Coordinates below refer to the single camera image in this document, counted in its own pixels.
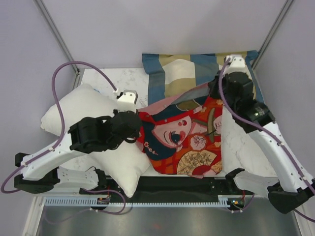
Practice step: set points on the red patterned pillowcase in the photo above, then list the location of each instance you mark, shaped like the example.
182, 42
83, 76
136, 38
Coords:
181, 135

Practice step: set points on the aluminium frame post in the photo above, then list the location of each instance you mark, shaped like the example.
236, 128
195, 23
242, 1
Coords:
273, 30
53, 28

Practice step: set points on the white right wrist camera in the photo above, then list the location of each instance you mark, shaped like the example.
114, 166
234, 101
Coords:
235, 61

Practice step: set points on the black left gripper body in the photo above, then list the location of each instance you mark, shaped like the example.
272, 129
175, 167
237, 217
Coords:
135, 135

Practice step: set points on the right aluminium frame post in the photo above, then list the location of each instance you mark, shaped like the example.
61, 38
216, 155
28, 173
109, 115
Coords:
273, 30

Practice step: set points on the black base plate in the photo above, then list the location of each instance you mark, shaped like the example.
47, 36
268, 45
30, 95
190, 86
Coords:
177, 189

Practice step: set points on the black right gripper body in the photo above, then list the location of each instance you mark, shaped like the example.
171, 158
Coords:
214, 92

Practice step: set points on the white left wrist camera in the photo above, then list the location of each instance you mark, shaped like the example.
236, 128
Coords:
126, 100

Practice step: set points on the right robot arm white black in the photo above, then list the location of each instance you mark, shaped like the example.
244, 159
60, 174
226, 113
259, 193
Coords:
293, 185

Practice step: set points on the white slotted cable duct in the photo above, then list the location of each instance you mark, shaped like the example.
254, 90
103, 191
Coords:
222, 202

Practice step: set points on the left aluminium frame post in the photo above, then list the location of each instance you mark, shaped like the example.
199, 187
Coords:
53, 28

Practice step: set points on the blue beige checkered pillow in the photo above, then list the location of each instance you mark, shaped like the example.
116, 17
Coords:
171, 75

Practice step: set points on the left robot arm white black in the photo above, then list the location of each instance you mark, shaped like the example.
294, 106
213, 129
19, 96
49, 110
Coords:
41, 172

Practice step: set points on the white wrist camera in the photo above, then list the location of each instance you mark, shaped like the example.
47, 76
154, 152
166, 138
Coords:
126, 100
235, 61

